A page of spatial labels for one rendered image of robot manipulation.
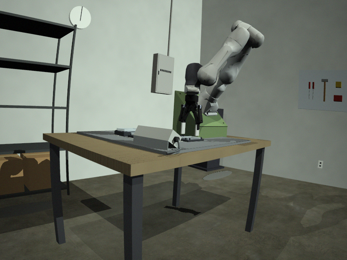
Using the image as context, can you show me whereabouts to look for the white button panel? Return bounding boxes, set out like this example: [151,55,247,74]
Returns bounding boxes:
[133,125,182,154]

